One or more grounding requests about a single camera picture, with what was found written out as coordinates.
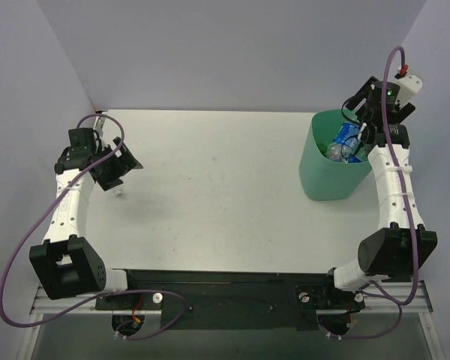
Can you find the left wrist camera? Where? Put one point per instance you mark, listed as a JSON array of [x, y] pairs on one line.
[[98, 125]]

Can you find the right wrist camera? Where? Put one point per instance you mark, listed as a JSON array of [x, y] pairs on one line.
[[410, 84]]

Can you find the aluminium rail right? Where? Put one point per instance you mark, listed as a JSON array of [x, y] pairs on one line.
[[375, 302]]

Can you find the Pepsi bottle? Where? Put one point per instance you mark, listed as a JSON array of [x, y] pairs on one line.
[[347, 136], [354, 158], [333, 153]]

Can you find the green plastic bottle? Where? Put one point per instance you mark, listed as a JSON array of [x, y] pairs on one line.
[[323, 149]]

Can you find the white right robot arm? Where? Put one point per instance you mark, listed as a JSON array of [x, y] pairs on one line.
[[401, 243]]

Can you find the clear unlabelled bottle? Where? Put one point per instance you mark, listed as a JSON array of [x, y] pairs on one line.
[[118, 192]]

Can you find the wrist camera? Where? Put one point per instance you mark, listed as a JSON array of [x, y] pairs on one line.
[[410, 84], [98, 125]]

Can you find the green plastic bin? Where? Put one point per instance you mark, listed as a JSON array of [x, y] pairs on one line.
[[322, 179]]

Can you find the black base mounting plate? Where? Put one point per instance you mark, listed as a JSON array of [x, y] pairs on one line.
[[211, 300]]

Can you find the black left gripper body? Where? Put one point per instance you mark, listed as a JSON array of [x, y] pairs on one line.
[[117, 165]]

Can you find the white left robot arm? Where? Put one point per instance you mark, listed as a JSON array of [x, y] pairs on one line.
[[65, 262]]

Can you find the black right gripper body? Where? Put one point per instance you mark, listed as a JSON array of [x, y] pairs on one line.
[[362, 96]]

